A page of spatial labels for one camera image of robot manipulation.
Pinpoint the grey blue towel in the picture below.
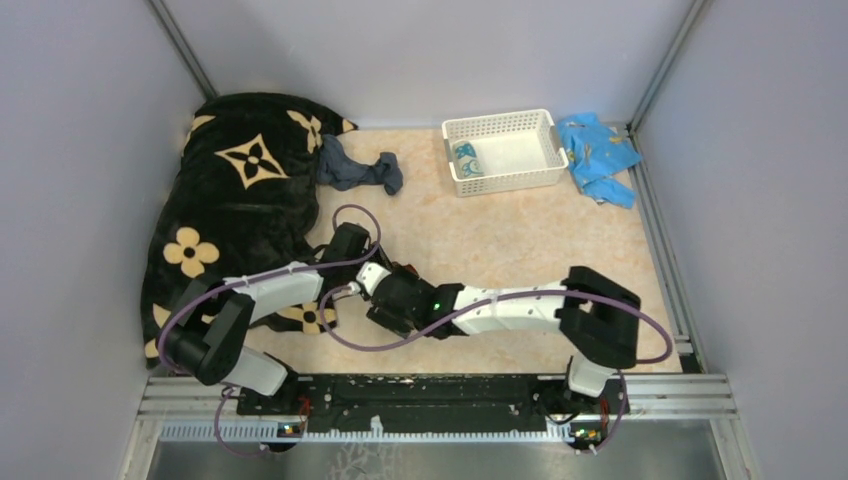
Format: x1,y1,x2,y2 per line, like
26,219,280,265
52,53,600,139
316,135,404,196

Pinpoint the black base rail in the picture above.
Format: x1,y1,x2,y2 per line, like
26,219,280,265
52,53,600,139
236,374,629,434

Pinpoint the white plastic basket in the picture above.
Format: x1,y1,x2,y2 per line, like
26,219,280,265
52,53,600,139
441,109,569,197

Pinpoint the teal rabbit pattern towel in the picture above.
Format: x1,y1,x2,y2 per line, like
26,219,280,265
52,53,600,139
452,140,484,179

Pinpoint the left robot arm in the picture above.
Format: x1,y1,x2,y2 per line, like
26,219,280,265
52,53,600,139
157,222,377,414

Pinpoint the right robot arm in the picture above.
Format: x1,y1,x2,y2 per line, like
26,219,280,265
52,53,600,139
355,262,641,412

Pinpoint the black blanket with tan flowers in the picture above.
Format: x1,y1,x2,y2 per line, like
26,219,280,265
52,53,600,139
140,92,358,369

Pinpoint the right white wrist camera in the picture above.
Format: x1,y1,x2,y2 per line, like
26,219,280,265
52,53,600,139
344,262,391,298

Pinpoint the brown towel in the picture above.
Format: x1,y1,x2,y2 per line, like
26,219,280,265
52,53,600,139
394,263,418,276

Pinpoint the light blue cloth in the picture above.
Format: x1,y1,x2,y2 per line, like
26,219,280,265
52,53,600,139
555,112,642,209

